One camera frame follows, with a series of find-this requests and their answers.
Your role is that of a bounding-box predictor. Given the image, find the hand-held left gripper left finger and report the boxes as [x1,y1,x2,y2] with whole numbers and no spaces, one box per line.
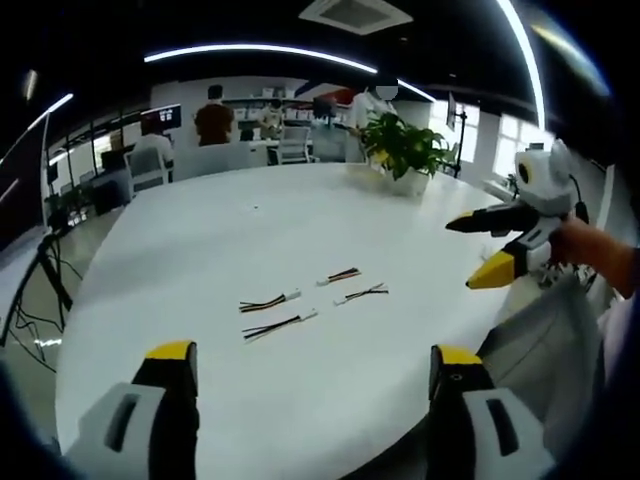
[63,340,202,480]

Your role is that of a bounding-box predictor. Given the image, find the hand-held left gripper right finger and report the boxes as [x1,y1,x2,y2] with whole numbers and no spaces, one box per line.
[424,343,557,480]

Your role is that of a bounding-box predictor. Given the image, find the white JST connector with wires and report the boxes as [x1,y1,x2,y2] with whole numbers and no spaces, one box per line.
[315,267,362,288]
[333,282,390,307]
[242,309,320,343]
[238,288,303,314]

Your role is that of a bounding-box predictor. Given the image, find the person's right hand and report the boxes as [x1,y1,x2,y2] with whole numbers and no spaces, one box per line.
[548,218,604,269]

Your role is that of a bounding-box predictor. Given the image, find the person's grey trousers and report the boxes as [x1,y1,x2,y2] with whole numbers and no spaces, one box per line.
[477,275,609,459]

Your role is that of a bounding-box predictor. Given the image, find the white plant pot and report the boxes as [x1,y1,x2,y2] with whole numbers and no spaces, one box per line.
[348,163,432,197]

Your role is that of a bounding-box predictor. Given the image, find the long ceiling light strip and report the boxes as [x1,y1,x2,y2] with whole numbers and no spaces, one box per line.
[0,92,75,166]
[494,0,547,129]
[143,43,379,75]

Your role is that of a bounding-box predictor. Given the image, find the green potted plant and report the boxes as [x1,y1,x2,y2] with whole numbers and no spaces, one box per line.
[357,112,452,182]

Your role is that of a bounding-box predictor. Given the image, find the person's white shirt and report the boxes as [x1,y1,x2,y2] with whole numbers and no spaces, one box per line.
[597,287,640,431]

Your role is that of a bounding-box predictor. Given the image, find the black tripod stand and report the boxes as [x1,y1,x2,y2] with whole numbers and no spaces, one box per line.
[0,230,75,347]

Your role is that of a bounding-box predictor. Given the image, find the grey office chair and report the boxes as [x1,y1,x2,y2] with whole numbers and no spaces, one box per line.
[276,125,315,165]
[123,148,170,194]

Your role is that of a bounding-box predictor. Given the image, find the ceiling air vent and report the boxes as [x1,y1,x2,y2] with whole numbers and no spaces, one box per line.
[298,0,415,36]

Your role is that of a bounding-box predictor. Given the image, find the dark computer monitor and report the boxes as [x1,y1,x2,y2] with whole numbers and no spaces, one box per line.
[141,103,183,133]

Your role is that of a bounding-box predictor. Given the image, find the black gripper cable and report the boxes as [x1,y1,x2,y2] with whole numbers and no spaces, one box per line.
[568,172,591,225]

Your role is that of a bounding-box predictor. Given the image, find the wall shelf with white boxes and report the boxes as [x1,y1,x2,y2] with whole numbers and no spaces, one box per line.
[222,86,354,125]

